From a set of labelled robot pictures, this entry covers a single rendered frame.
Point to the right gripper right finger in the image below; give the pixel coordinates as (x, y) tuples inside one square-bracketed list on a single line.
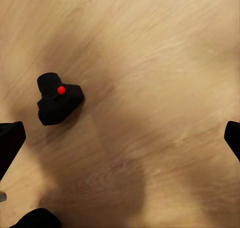
[(232, 137)]

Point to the digital camera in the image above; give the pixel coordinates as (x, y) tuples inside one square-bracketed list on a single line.
[(59, 99)]

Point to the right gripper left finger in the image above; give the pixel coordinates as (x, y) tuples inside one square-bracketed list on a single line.
[(12, 137)]

